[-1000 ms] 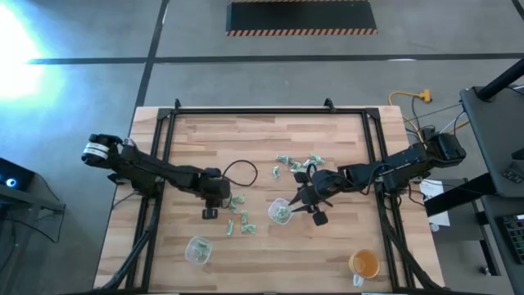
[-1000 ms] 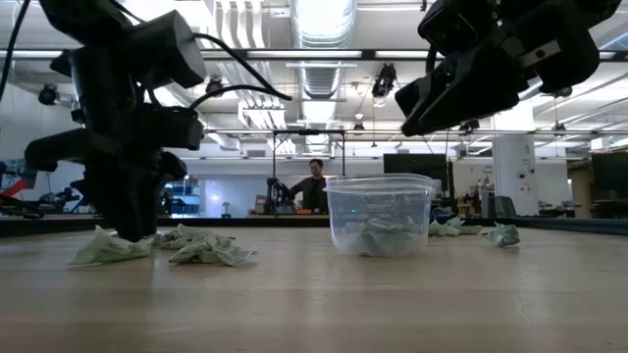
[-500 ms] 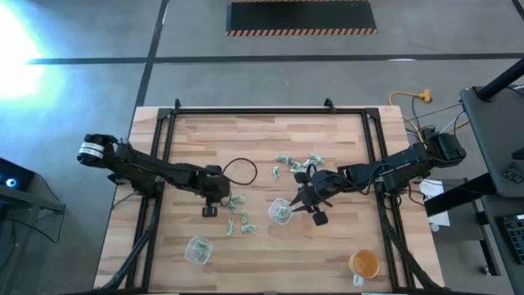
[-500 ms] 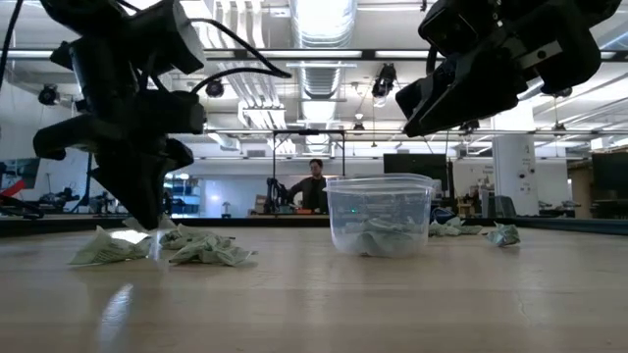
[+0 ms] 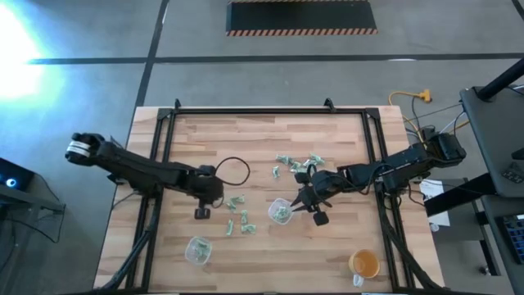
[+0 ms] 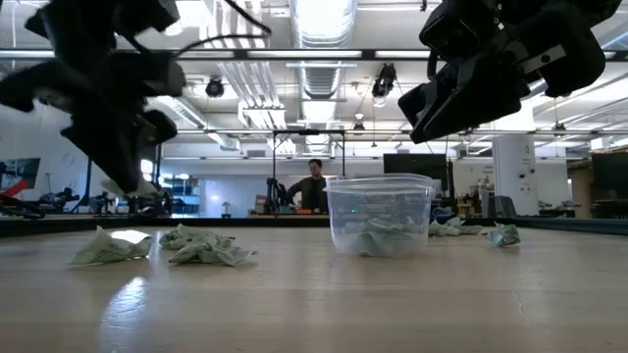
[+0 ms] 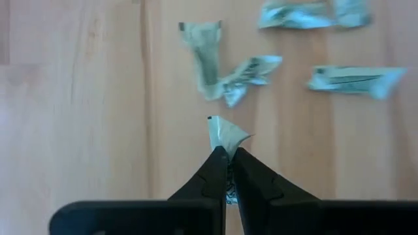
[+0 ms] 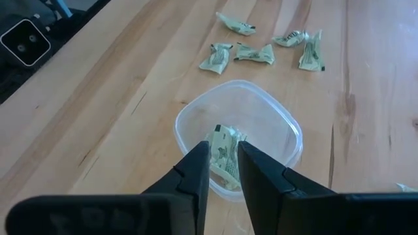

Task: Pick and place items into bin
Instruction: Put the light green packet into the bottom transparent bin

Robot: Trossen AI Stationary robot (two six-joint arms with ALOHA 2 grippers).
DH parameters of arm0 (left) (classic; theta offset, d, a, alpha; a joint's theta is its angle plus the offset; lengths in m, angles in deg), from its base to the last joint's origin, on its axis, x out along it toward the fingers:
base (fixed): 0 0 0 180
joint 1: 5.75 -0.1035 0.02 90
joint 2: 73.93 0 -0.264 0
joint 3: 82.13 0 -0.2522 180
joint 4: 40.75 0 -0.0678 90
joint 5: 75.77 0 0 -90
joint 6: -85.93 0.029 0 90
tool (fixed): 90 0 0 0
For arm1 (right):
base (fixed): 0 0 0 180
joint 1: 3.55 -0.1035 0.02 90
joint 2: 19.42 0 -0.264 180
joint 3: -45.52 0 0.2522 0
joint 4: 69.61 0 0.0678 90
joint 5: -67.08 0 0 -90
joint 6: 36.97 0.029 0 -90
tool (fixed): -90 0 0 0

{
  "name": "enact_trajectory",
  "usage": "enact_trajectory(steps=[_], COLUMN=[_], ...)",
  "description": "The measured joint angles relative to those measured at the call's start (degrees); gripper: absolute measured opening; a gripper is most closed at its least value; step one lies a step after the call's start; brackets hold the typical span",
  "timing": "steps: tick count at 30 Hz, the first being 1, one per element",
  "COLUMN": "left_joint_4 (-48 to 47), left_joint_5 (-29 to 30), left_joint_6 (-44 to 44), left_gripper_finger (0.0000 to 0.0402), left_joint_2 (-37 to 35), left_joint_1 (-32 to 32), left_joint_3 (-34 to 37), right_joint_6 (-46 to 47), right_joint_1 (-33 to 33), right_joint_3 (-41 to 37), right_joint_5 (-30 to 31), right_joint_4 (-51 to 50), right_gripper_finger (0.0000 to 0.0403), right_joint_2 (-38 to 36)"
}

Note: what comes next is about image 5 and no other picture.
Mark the small white cap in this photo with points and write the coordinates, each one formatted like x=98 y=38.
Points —
x=434 y=227

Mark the black device blue light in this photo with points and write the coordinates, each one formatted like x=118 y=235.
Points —
x=18 y=174

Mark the white paper sheet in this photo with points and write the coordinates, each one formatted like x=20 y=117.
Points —
x=434 y=192

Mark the clear plastic container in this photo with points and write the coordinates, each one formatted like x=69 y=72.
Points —
x=188 y=250
x=271 y=211

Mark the black pole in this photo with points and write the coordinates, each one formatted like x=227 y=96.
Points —
x=501 y=80

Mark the black hazard-striped floor mat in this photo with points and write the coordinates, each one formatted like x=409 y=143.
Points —
x=301 y=16

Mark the black support bar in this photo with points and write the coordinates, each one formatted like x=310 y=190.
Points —
x=458 y=196

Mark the black metal table frame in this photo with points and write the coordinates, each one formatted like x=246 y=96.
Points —
x=266 y=110

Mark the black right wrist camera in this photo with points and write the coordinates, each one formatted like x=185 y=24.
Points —
x=321 y=218

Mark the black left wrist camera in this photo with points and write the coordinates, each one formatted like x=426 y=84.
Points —
x=202 y=213

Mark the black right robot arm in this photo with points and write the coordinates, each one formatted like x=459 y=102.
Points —
x=405 y=164

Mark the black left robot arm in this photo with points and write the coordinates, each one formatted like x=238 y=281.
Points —
x=135 y=168

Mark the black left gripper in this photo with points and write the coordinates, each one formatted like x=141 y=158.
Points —
x=209 y=186

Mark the dark keyboard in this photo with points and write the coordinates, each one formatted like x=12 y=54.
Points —
x=516 y=237

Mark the dark grey side table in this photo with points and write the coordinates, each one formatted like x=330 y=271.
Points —
x=495 y=135

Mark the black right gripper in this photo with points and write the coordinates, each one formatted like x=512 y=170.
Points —
x=323 y=186

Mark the dark lower desk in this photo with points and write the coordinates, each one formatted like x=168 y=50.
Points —
x=491 y=246

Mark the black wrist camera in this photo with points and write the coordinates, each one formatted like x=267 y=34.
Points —
x=321 y=218
x=202 y=213

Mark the small grey caster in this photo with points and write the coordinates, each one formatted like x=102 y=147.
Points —
x=486 y=270

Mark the black keypad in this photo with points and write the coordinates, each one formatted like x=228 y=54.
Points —
x=513 y=174

